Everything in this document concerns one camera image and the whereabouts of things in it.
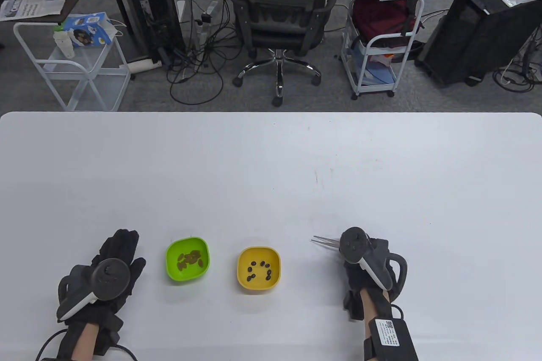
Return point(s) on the pile of black coffee beans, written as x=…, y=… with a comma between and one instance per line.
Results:
x=263, y=263

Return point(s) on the grey tracking controller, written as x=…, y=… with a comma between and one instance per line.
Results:
x=110, y=278
x=353, y=244

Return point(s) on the pile of tan beans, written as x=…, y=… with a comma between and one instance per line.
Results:
x=190, y=257

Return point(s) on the grey power strip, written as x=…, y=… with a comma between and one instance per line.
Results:
x=209, y=9

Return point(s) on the person's left hand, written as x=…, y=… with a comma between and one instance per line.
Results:
x=123, y=246

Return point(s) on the person's right forearm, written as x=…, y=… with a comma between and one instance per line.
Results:
x=374, y=301

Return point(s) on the green plastic bowl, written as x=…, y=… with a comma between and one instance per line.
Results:
x=173, y=270

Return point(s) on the large black computer case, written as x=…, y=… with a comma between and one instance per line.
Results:
x=474, y=31

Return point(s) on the white rolling cart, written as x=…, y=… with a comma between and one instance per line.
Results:
x=413, y=39

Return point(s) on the person's right hand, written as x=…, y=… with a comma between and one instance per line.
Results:
x=360, y=280

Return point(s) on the blue cardboard box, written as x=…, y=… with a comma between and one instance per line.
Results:
x=87, y=28

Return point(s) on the red backpack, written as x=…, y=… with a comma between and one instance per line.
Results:
x=377, y=18

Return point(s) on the white power strip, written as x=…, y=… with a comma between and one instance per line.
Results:
x=142, y=65

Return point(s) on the yellow small dish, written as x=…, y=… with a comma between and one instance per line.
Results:
x=243, y=280

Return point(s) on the black computer tower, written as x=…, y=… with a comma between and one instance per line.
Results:
x=156, y=14

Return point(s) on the black box with white label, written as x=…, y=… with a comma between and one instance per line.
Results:
x=391, y=337

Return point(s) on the blue bag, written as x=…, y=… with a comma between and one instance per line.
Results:
x=381, y=75

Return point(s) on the folded newspaper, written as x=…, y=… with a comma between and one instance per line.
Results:
x=34, y=6

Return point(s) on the metal tweezers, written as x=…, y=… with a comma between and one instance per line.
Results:
x=324, y=241

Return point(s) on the white plastic bottle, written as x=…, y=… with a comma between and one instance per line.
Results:
x=65, y=43

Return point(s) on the person's left forearm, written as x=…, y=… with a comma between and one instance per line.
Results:
x=87, y=340

